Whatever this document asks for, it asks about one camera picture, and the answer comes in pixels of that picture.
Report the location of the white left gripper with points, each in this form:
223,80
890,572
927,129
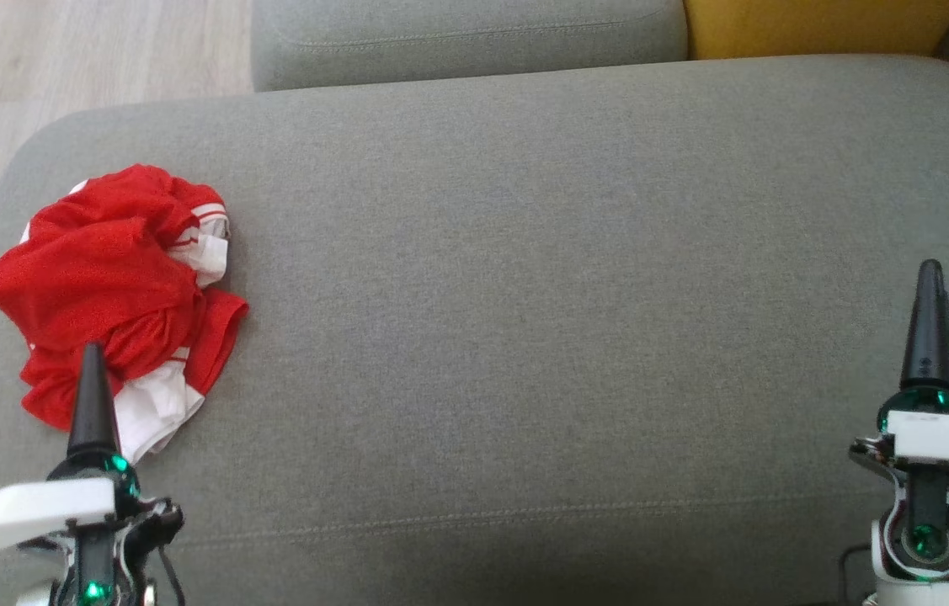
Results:
28,513

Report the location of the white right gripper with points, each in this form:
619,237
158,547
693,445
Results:
946,442

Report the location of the red basketball jersey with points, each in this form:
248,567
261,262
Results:
158,404

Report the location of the yellow sofa back cushion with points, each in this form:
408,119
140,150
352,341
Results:
819,25

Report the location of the large grey sofa seat cushion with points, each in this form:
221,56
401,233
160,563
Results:
525,337

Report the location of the smaller grey sofa seat cushion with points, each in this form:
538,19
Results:
440,42

